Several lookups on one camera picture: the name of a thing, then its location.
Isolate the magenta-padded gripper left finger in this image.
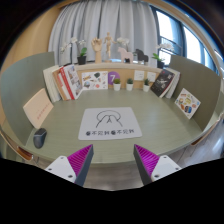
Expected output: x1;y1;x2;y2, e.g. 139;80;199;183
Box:
44;143;95;187

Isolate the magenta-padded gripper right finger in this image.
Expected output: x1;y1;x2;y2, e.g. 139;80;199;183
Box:
133;143;183;186

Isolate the dark grey computer mouse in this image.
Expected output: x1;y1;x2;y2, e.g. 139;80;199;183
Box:
32;127;48;150

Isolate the white printed mouse pad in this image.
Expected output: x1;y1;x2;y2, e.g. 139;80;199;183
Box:
77;106;143;141

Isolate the orange chair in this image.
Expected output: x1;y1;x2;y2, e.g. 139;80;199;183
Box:
15;145;34;162

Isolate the colourful sticker card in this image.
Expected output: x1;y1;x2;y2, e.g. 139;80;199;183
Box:
174;87;202;120

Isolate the brown book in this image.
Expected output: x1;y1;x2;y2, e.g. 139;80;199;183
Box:
52;68;68;102

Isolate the small plant in white pot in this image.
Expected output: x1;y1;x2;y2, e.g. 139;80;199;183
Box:
112;77;122;92
125;77;135;92
142;78;151;93

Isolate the thick white book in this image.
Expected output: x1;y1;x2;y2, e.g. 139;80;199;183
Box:
49;65;63;102
42;66;56;103

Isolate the black cover book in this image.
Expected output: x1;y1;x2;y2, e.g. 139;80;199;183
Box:
150;68;176;98

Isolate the red-spined photo cover book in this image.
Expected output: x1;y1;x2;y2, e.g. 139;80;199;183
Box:
59;63;83;100

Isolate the white sticker sheet with drawings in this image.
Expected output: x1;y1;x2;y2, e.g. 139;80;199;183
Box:
81;70;109;91

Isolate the grey-green desk partition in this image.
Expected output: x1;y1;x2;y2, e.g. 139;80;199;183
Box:
0;51;56;146
169;54;224;132

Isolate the purple round number sign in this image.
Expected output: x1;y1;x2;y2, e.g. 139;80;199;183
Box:
107;70;121;86

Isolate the green plant in dark pot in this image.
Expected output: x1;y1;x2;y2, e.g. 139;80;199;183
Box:
151;42;175;70

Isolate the wooden desk shelf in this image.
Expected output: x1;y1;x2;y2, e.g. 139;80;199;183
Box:
43;62;174;91

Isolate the white orchid in black pot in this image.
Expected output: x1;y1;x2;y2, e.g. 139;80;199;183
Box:
59;37;88;66

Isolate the black horse figurine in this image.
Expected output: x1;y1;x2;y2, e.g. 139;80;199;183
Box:
133;48;150;65

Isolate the pink horse figurine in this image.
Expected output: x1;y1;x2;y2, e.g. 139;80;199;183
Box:
116;46;134;64

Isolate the wooden hand model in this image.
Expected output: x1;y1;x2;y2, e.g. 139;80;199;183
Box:
91;37;104;64

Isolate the window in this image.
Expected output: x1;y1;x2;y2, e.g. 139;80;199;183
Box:
154;9;218;73

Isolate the small white orchid black pot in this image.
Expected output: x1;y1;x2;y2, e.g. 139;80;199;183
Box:
116;36;132;64

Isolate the grey curtain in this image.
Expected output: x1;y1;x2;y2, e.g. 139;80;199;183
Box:
48;0;161;66

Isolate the white wall socket plate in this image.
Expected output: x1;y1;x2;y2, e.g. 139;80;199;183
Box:
133;69;146;81
146;71;157;83

